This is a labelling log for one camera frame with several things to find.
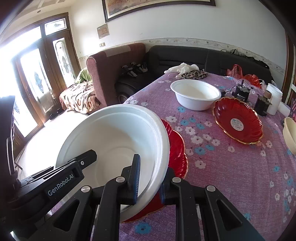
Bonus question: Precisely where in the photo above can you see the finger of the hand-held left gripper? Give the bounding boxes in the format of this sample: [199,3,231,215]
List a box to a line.
[54,149,97,173]

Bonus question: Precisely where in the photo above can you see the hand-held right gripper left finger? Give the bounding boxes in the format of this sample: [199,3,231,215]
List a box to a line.
[35,154,141,241]

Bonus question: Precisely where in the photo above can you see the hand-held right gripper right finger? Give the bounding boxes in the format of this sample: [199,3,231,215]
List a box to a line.
[159,167,266,241]

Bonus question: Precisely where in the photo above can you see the large white foam bowl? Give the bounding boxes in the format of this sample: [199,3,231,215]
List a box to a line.
[55,103,170,223]

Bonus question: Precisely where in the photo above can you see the red scalloped plate with sticker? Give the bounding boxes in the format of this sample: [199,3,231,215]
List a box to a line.
[213,97,264,145]

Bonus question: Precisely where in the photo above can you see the pair of dark shoes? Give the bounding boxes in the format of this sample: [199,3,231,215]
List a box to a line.
[48,108,64,120]

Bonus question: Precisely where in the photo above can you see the brown patterned blanket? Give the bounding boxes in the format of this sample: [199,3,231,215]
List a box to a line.
[59,81,97,114]

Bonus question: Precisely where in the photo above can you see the green cushion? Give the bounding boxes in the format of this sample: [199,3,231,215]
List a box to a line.
[75,68,92,84]

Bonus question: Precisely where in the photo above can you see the maroon armchair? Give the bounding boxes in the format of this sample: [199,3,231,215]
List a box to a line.
[86,42,147,114]

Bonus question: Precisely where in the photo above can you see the wooden glass door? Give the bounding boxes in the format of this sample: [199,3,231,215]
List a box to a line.
[0,13,80,139]

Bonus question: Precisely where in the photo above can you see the black and white items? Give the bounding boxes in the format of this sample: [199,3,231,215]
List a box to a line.
[121,61,148,78]

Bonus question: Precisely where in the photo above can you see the small white bowl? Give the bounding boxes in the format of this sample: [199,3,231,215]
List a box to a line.
[170,79,222,111]

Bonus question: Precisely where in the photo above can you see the leopard print cloth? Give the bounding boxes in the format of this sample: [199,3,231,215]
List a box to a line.
[180,70,209,80]

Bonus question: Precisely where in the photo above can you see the white cloth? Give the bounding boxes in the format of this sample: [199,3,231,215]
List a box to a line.
[165,62,200,79]

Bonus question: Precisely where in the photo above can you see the black leather sofa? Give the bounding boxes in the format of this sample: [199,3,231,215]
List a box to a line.
[116,45,272,103]

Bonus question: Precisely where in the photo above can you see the black electronic device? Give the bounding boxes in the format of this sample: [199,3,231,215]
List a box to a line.
[232,85,251,102]

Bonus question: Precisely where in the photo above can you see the cream plastic bowl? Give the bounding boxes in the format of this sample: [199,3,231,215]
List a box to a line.
[282,116,296,155]

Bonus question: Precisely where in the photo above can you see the white plastic jar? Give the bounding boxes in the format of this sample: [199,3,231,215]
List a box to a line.
[265,83,283,115]

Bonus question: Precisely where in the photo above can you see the wooden bench back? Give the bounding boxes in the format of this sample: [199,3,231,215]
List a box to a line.
[281,30,296,109]

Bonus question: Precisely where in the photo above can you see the small wall plaque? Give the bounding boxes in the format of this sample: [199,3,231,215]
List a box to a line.
[97,23,110,39]

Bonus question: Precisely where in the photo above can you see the framed wall painting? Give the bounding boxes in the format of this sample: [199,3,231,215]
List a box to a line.
[102,0,216,23]

